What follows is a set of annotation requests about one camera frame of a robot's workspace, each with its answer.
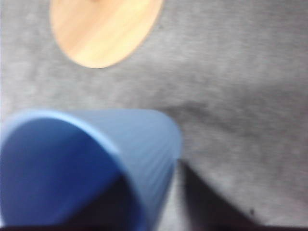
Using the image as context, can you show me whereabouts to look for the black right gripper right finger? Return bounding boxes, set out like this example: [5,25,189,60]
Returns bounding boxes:
[180,161,308,231]

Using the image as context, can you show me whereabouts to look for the blue ribbed cup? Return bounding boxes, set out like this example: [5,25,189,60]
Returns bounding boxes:
[0,109,182,231]

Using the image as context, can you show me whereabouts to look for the wooden cup tree stand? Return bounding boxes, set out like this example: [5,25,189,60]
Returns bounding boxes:
[50,0,165,68]

